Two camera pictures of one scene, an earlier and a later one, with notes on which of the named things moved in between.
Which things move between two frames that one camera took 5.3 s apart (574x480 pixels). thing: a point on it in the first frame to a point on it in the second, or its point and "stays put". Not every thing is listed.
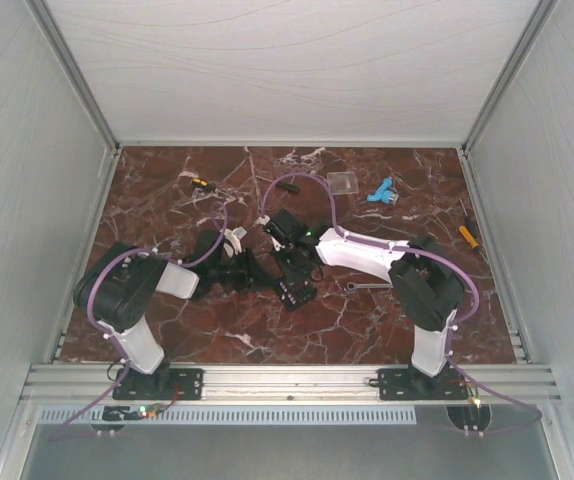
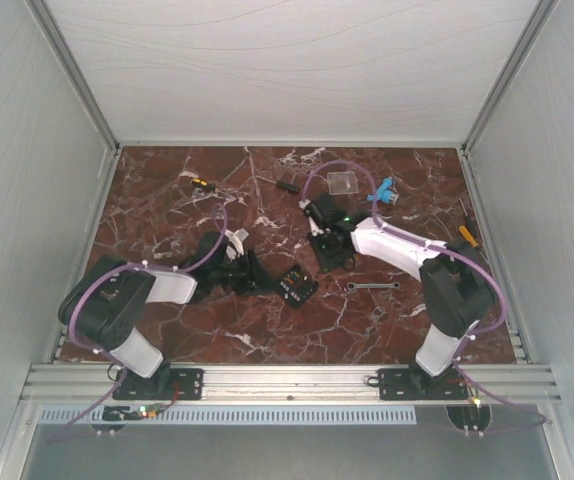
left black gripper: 253,273 stays put
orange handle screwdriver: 464,231 stays put
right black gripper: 278,253 to 329,264
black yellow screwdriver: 205,185 stays put
